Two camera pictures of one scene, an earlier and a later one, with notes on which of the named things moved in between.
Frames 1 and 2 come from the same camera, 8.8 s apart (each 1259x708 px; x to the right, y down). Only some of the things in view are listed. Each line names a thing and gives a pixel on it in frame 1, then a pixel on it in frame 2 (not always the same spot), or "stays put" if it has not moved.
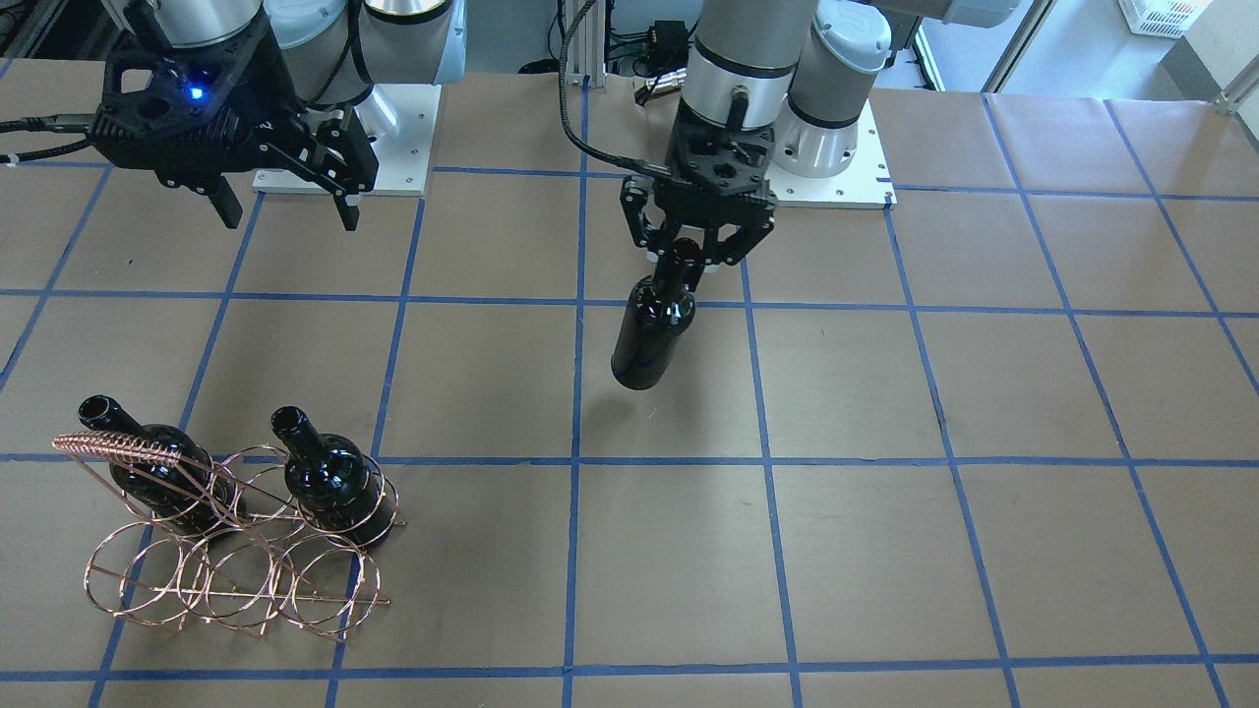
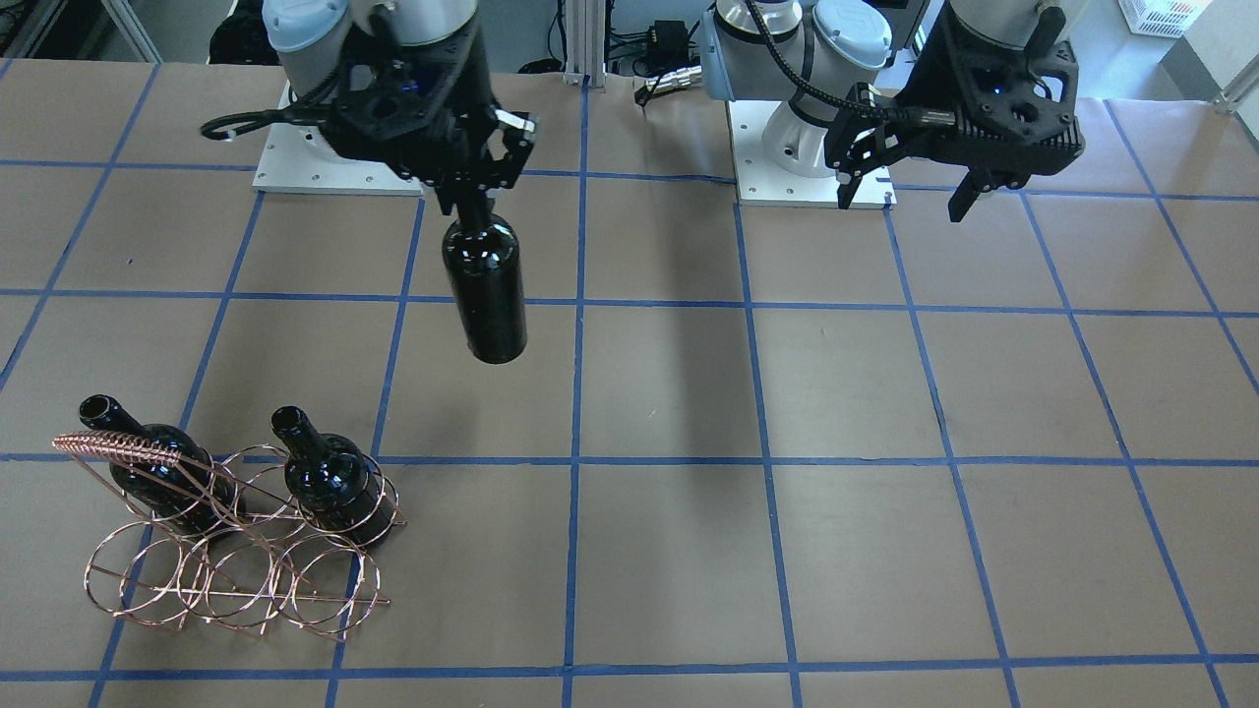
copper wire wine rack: x=249 y=540 stays put
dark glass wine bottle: x=651 y=333 -> x=481 y=253
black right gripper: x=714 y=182 -> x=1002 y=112
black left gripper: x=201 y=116 -> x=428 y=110
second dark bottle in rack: x=329 y=481 stays put
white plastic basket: x=1170 y=19 stays put
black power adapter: x=668 y=45 stays put
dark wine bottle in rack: x=194 y=496 stays put
